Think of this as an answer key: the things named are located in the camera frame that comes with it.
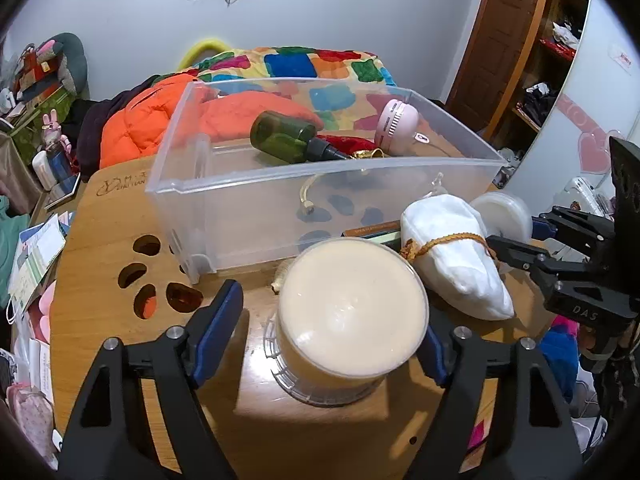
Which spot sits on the white panel with pink hearts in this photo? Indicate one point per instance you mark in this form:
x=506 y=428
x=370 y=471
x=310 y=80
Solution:
x=600 y=85

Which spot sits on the white suitcase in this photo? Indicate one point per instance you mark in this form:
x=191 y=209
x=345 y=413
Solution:
x=575 y=190

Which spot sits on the white bottle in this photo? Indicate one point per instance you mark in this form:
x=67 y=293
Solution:
x=44 y=170

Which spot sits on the stack of gift boxes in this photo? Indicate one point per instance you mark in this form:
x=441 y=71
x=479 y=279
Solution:
x=35 y=80

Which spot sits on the white round container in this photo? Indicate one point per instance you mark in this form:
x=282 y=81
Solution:
x=500 y=212

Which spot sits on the pink quilted pouch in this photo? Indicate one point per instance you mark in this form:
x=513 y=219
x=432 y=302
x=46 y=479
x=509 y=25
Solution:
x=32 y=415

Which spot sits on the small beige shell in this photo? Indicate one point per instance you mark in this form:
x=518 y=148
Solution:
x=280 y=277

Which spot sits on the grey plush cushion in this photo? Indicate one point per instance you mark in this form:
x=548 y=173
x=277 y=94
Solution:
x=75 y=60

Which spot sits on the cream candle jar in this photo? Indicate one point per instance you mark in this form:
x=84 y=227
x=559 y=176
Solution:
x=350 y=305

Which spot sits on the yellow curved headboard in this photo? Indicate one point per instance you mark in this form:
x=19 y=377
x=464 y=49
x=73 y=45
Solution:
x=192 y=50

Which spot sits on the dark purple clothing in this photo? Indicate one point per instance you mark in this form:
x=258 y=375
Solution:
x=90 y=125

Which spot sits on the tablet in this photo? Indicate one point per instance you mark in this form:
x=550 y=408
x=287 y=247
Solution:
x=65 y=187

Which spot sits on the wooden shelf unit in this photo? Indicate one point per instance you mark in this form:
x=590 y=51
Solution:
x=565 y=10

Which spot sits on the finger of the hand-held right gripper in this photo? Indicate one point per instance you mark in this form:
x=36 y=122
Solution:
x=575 y=295
x=542 y=227

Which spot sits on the clear plastic storage bin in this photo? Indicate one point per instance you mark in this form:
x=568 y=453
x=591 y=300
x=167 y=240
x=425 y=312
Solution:
x=240 y=210

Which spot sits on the pink round item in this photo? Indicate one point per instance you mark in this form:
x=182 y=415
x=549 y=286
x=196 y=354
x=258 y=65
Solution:
x=42 y=310

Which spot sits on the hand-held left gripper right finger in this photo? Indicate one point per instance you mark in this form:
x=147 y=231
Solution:
x=432 y=355

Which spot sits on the small brown box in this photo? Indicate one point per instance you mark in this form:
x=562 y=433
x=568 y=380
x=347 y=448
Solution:
x=372 y=230

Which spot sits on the pile of papers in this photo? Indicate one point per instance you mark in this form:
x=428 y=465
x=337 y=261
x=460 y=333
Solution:
x=35 y=260

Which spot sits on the orange puffer jacket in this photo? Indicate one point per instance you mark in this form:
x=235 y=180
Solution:
x=135 y=125

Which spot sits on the pink handheld fan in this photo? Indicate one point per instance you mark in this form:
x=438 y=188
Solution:
x=395 y=125

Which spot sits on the pink rabbit figurine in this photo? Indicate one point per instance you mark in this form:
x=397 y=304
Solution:
x=50 y=132

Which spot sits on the brown wooden door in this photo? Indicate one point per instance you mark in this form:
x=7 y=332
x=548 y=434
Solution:
x=505 y=20

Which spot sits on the red and gold cloth item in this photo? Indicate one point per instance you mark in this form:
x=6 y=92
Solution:
x=345 y=142

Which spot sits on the colourful patchwork blanket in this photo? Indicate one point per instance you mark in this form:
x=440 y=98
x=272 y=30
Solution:
x=285 y=62

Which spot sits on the wooden desk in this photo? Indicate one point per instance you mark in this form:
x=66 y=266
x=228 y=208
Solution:
x=100 y=240

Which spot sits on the teal plush dinosaur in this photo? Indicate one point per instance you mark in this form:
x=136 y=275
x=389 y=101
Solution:
x=10 y=230

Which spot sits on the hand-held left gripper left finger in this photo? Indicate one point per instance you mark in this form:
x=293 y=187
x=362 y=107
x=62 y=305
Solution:
x=215 y=340

